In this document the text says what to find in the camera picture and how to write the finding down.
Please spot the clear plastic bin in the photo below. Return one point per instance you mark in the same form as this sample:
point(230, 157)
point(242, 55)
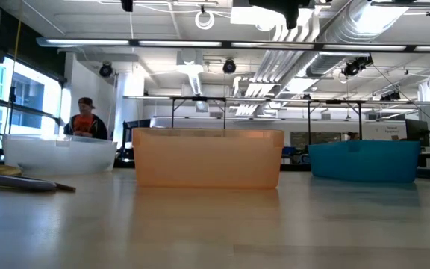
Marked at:
point(58, 157)

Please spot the gold spoon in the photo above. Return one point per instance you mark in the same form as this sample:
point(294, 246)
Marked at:
point(2, 170)

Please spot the long ceiling light bar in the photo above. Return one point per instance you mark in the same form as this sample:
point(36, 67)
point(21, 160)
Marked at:
point(274, 45)

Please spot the white ceiling baffles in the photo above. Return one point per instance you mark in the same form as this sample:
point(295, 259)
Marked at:
point(274, 67)

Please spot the black ceiling spotlight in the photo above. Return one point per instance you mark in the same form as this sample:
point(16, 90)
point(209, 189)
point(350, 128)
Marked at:
point(105, 70)
point(229, 66)

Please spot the black cart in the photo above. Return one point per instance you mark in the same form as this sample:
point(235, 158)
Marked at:
point(140, 123)

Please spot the person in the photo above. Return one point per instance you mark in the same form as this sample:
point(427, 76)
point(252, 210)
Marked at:
point(86, 123)

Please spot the blue chair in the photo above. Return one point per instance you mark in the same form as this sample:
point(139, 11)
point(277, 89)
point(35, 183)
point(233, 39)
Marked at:
point(289, 150)

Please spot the teal plastic bin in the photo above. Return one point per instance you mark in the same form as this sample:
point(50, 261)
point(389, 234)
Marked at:
point(364, 160)

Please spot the orange plastic bin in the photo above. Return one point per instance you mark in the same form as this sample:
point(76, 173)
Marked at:
point(207, 157)

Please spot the black monitor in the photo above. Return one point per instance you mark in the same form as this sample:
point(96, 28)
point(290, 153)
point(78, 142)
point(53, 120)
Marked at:
point(416, 130)

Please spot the silver ventilation duct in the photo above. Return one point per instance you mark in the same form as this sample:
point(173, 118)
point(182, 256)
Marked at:
point(330, 60)

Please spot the white ceiling vent duct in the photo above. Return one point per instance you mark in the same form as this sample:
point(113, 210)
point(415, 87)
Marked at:
point(190, 71)

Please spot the black metal frame stand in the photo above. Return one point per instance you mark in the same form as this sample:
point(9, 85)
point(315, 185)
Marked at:
point(360, 119)
point(172, 112)

